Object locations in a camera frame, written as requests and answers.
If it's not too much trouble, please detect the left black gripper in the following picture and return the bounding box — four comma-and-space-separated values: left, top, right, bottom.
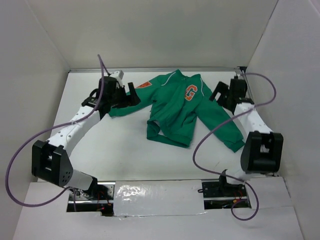
108, 82, 141, 109

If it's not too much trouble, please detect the green zip jacket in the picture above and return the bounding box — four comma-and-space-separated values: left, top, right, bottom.
109, 69, 245, 153

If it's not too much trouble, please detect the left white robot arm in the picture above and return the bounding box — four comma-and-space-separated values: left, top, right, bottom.
31, 70, 141, 200

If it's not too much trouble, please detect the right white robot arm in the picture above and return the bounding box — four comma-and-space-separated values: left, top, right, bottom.
209, 75, 284, 181

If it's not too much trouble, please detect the silver tape sheet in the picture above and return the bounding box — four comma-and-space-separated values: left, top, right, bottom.
113, 180, 206, 217

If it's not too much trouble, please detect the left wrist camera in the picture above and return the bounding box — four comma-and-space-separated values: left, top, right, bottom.
109, 70, 124, 86

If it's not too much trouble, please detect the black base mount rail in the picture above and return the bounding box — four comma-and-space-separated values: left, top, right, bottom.
66, 179, 250, 218

